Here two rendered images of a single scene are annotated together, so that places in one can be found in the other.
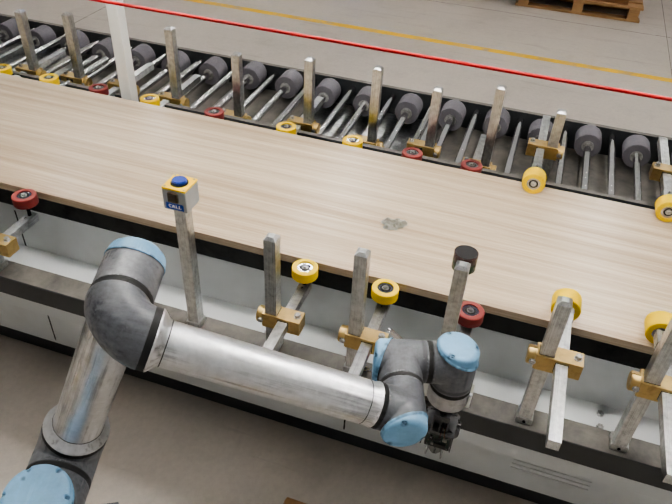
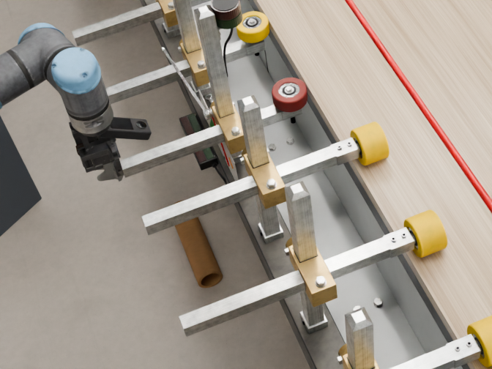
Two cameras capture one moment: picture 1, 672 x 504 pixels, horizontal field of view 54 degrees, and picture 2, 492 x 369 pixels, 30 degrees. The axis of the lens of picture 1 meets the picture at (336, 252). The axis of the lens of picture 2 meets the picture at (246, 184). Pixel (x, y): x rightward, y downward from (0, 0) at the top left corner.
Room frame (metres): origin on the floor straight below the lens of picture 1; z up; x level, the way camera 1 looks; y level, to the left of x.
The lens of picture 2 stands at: (0.57, -1.59, 2.42)
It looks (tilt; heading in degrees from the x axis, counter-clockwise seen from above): 52 degrees down; 62
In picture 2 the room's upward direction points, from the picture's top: 11 degrees counter-clockwise
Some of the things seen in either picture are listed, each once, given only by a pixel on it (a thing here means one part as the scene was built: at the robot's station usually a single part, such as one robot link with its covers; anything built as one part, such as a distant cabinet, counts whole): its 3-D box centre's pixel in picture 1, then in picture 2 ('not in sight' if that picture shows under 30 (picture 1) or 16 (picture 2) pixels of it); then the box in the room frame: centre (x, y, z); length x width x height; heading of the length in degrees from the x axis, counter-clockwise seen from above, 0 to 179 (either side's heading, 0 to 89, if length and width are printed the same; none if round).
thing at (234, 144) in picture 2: not in sight; (230, 123); (1.23, -0.33, 0.85); 0.13 x 0.06 x 0.05; 73
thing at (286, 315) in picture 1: (280, 318); (168, 2); (1.38, 0.15, 0.82); 0.13 x 0.06 x 0.05; 73
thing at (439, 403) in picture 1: (449, 392); (91, 113); (0.95, -0.27, 1.05); 0.10 x 0.09 x 0.05; 73
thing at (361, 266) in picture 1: (356, 318); (188, 32); (1.31, -0.07, 0.91); 0.03 x 0.03 x 0.48; 73
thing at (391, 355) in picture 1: (401, 364); (46, 56); (0.94, -0.15, 1.14); 0.12 x 0.12 x 0.09; 2
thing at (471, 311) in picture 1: (467, 323); (291, 105); (1.37, -0.39, 0.85); 0.08 x 0.08 x 0.11
